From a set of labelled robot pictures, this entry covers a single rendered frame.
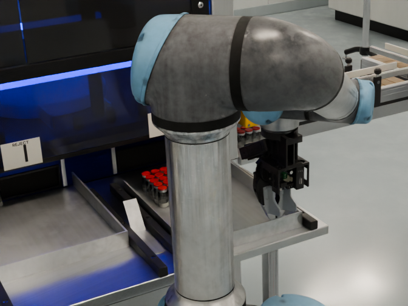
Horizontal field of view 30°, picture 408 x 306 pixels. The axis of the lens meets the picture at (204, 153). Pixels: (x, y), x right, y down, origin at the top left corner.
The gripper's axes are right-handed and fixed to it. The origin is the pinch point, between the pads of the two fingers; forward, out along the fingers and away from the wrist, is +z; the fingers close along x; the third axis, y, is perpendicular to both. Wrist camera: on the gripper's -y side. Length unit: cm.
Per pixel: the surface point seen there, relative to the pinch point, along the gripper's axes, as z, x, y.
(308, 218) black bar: 1.6, 6.8, 2.4
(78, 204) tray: 3.7, -30.6, -33.4
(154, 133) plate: -8.1, -9.8, -36.0
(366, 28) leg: 64, 275, -308
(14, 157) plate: -10, -42, -36
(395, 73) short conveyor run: -4, 74, -49
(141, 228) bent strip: 3.2, -23.3, -14.6
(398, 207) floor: 92, 146, -122
